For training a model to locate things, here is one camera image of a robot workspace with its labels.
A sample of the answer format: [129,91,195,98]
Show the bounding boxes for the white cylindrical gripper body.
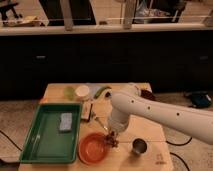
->
[108,109,130,133]

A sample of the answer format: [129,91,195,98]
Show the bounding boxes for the dark grape bunch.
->
[105,131,118,147]

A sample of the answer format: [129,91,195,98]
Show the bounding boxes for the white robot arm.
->
[108,83,213,145]

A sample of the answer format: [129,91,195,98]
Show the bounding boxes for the red bowl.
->
[78,132,110,165]

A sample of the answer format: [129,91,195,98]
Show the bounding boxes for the metal fork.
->
[92,114,108,131]

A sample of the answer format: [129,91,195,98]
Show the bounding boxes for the metal cup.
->
[132,138,147,155]

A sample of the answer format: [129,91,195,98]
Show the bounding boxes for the small brown box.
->
[81,102,92,121]

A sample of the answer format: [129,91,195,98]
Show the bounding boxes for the green cucumber toy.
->
[94,86,111,99]

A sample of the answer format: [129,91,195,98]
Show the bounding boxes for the dark red plate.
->
[141,90,156,101]

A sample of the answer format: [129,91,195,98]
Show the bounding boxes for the white cup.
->
[75,85,90,100]

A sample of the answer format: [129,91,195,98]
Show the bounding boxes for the blue grey sponge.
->
[59,113,72,132]

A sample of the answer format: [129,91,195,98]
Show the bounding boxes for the green cup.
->
[64,87,75,100]

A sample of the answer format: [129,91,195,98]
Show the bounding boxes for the green plastic tray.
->
[19,103,82,164]

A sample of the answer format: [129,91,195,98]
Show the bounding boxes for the dark cabinet counter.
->
[0,27,213,100]

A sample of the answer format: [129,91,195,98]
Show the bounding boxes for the dark blue bag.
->
[189,93,212,108]

